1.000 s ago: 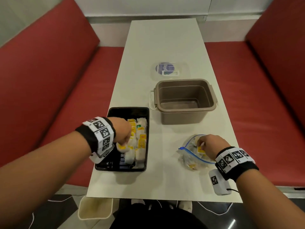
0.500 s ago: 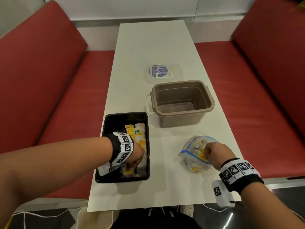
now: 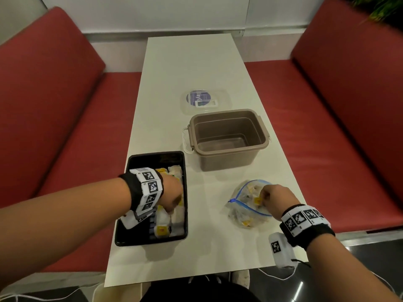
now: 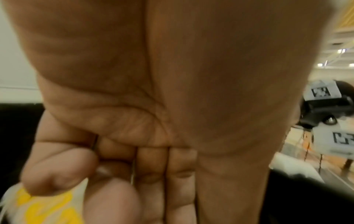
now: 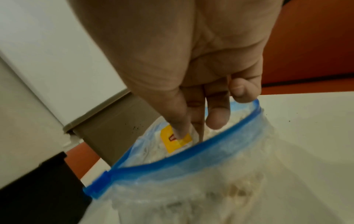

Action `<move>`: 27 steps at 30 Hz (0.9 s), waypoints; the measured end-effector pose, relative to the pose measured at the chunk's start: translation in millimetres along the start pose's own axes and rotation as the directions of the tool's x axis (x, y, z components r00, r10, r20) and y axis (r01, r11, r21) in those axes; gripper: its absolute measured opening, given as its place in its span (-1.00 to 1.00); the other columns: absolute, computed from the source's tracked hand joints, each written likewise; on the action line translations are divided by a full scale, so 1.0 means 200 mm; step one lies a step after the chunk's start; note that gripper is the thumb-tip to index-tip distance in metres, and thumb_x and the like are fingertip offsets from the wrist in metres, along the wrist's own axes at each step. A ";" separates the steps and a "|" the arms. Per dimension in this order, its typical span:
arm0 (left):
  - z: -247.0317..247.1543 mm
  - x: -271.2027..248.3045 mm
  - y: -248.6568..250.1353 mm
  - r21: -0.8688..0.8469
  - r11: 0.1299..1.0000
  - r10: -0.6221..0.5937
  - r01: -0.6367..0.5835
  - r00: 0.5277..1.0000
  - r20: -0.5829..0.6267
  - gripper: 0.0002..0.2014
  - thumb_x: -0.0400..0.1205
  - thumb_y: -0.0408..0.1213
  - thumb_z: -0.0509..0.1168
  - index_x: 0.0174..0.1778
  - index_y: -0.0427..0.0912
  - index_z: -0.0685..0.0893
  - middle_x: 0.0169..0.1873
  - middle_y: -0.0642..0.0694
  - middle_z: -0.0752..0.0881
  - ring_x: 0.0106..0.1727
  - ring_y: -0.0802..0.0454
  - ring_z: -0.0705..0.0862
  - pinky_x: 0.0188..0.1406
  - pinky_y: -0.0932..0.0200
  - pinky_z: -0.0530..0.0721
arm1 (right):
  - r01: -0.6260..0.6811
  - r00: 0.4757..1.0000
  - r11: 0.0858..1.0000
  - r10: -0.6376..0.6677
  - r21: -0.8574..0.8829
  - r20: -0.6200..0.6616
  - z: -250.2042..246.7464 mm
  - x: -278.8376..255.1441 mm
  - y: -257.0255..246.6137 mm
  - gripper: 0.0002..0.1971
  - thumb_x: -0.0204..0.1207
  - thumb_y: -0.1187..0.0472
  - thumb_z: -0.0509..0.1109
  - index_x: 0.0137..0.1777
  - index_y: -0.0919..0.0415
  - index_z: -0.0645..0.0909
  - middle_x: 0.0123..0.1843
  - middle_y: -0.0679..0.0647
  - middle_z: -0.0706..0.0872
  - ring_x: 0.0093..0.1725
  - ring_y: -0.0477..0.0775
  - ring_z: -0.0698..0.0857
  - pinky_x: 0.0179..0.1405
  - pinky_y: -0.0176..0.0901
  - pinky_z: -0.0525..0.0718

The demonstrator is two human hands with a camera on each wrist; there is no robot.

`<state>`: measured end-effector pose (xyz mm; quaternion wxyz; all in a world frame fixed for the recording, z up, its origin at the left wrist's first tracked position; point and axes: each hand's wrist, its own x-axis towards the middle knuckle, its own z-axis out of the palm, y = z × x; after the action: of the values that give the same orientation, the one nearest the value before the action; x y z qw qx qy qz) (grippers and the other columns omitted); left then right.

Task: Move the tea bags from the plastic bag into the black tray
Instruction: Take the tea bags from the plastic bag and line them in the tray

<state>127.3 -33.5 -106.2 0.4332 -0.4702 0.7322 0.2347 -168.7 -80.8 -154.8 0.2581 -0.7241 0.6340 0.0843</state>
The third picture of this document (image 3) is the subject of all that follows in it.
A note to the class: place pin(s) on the green plant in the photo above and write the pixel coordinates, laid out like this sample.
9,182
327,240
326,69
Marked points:
379,7

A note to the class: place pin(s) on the person's black clothing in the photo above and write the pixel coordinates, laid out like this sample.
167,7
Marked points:
201,290

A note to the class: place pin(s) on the black wristband with marker tags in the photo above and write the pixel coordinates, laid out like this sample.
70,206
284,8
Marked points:
305,224
146,190

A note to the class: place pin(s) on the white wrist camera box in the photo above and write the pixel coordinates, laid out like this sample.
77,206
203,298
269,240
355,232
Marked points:
280,250
129,220

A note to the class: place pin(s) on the person's right fingers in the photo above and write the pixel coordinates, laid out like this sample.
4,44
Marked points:
264,194

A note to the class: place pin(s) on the brown plastic storage box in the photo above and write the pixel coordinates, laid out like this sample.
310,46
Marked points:
228,139

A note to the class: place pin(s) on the person's white shoe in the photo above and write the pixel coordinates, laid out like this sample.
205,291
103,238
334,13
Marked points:
241,278

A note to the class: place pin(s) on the pile of white yellow sachets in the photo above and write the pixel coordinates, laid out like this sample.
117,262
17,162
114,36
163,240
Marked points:
163,224

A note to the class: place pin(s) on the person's left hand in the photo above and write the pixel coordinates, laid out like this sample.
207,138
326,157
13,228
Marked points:
171,191

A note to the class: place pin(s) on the black plastic tray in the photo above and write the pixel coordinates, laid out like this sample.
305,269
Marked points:
132,232

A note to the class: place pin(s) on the person's left fingers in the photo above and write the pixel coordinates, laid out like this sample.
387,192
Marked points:
178,198

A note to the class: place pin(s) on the sachets inside zip bag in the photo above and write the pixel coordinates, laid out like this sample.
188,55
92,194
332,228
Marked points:
245,218

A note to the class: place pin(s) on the person's right forearm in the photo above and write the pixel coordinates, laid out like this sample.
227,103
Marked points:
343,273

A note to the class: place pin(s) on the person's left forearm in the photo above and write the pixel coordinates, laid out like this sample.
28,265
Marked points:
63,223

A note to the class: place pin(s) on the person's right hand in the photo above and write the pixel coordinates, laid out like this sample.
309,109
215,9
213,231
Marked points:
278,199

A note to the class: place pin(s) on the clear zip bag blue seal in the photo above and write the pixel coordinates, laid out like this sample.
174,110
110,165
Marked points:
244,213

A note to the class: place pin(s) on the clear lid with blue label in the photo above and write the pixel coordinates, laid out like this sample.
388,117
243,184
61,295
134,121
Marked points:
204,99

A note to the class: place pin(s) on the red cushioned bench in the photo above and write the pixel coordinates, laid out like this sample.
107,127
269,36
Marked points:
53,100
340,116

